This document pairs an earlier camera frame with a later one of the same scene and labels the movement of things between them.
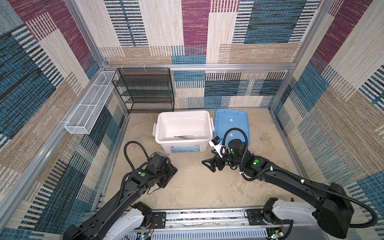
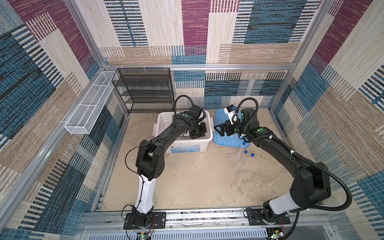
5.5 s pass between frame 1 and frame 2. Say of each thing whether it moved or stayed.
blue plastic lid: stayed
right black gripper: moved
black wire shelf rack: stayed
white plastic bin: stayed
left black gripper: moved
